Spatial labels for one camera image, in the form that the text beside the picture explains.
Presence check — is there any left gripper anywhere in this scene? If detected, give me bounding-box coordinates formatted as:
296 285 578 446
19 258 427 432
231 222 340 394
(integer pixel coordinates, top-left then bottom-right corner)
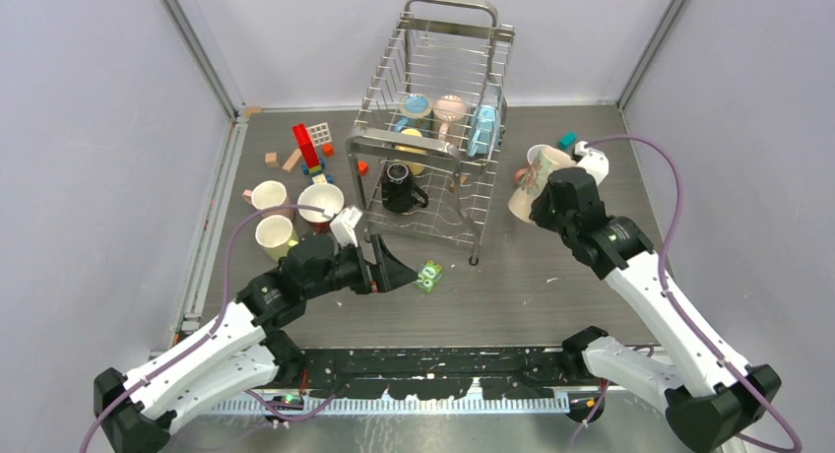
303 233 418 300

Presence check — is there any wooden stick block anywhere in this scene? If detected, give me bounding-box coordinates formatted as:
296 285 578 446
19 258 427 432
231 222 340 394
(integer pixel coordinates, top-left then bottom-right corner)
282 149 304 173

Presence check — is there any light pink mug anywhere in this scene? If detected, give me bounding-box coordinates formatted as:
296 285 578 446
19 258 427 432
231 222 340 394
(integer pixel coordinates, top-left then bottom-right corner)
243 180 293 210

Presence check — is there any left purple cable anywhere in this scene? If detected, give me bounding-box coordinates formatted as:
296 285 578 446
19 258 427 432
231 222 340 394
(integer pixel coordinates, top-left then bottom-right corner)
78 204 334 453

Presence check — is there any yellow cup lower tier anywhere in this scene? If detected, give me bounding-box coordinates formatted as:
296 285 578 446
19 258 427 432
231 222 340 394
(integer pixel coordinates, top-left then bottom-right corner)
395 128 426 176

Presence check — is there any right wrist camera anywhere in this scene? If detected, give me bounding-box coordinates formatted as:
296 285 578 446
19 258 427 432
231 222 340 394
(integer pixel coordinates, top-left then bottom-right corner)
572 141 610 185

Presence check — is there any pink upside-down cup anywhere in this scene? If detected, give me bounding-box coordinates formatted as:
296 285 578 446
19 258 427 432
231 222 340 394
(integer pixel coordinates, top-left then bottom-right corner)
432 95 469 147

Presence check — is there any red block tower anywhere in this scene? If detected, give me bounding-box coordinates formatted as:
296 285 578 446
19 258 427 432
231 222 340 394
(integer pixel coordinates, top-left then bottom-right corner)
291 124 324 175

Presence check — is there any green owl toy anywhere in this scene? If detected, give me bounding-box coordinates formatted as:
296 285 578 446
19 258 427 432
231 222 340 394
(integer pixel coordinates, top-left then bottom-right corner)
415 260 443 292

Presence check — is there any yellow mug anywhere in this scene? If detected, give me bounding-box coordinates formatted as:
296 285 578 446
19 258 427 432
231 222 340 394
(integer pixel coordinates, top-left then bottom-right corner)
255 215 299 261

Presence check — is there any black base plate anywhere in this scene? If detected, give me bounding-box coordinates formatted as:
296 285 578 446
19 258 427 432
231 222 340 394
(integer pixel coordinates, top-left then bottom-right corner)
266 347 603 401

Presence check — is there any light blue mug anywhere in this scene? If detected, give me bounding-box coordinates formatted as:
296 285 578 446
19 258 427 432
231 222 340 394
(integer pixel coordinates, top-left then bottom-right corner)
467 105 500 158

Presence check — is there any white grid block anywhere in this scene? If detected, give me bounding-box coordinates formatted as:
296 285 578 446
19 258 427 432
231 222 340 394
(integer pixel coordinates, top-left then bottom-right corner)
306 122 333 148

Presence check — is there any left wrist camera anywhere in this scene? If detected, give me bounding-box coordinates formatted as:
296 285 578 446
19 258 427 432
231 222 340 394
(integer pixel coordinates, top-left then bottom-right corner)
329 206 363 248

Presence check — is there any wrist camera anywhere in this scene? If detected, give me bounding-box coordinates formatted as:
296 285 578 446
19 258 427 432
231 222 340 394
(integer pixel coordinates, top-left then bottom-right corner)
329 206 363 248
572 141 610 185

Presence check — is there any teal block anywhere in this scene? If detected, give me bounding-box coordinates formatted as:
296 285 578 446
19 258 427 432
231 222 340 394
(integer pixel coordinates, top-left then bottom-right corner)
557 132 578 152

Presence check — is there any metal dish rack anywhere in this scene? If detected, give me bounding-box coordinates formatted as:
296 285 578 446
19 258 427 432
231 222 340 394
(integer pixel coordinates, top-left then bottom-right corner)
346 0 515 266

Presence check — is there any wooden cube block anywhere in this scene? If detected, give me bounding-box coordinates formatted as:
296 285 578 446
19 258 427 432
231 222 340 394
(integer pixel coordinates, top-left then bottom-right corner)
264 152 280 168

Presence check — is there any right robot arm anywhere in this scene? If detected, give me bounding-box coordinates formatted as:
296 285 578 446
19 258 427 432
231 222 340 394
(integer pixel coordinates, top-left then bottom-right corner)
530 167 782 452

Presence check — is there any dark red mug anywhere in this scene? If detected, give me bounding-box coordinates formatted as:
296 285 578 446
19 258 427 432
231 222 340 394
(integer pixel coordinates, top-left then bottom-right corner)
297 183 345 233

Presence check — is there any beige cup tier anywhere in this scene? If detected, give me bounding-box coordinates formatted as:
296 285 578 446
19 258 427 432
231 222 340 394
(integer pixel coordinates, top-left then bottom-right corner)
508 146 575 224

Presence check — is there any blue upside-down cup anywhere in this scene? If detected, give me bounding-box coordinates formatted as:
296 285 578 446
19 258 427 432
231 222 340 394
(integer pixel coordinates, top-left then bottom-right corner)
394 94 433 132

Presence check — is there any salmon pink mug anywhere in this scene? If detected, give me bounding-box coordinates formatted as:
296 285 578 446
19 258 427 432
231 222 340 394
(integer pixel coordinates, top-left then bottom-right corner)
514 144 548 186

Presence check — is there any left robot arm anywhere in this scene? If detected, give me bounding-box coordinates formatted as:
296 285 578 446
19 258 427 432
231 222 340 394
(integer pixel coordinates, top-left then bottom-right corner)
94 234 418 452

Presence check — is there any black mug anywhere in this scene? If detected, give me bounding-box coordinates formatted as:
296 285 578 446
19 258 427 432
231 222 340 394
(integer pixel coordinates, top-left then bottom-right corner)
381 162 429 214

